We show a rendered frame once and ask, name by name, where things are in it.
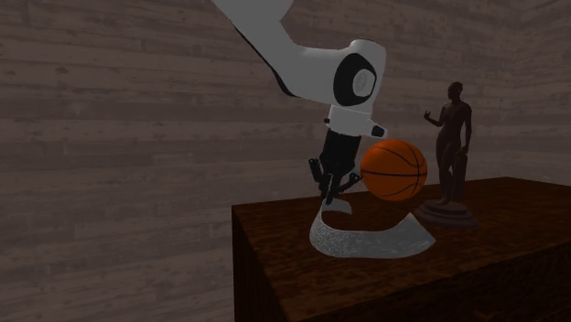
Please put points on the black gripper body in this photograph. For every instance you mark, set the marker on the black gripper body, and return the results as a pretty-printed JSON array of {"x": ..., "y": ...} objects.
[{"x": 340, "y": 151}]

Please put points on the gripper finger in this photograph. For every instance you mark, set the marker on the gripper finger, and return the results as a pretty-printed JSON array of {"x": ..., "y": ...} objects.
[
  {"x": 328, "y": 189},
  {"x": 352, "y": 179}
]

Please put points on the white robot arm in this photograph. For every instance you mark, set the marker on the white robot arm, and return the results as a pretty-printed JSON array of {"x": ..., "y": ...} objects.
[{"x": 308, "y": 67}]

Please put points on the orange basketball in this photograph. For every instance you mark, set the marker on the orange basketball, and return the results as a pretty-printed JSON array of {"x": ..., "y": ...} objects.
[{"x": 393, "y": 170}]

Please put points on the silver curved ribbon-shaped object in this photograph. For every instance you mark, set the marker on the silver curved ribbon-shaped object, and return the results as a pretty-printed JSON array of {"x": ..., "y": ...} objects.
[{"x": 357, "y": 243}]

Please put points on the dark bronze figure statue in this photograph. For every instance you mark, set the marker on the dark bronze figure statue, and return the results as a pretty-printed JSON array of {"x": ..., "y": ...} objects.
[{"x": 450, "y": 147}]

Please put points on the dark wooden chest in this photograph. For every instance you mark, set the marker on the dark wooden chest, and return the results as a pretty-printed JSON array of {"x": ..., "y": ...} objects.
[{"x": 468, "y": 272}]

